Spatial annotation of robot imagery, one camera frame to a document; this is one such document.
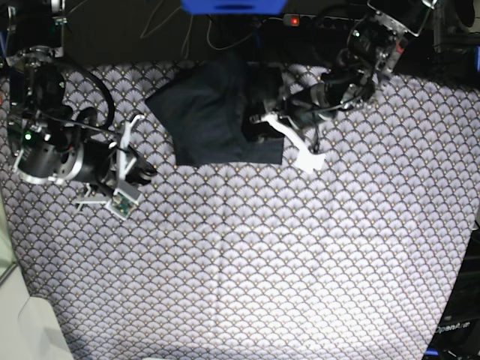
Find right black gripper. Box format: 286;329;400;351
93;145;158;195

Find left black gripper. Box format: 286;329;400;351
241;70;330;143

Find dark navy T-shirt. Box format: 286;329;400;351
145;53;284;167

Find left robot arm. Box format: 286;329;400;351
242;1;437;143

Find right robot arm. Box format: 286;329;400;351
1;1;155;197

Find blue box at top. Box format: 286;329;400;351
181;0;287;15

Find fan-patterned grey tablecloth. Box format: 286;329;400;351
1;61;479;359

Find white cabinet corner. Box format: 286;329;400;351
1;206;73;359

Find blue clamp far right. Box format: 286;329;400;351
469;46;480;82

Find black OpenArm base box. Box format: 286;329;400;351
423;229;479;359

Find grey cable loop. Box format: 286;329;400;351
205;14;256;52

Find black power strip red switch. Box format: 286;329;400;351
282;13;323;27

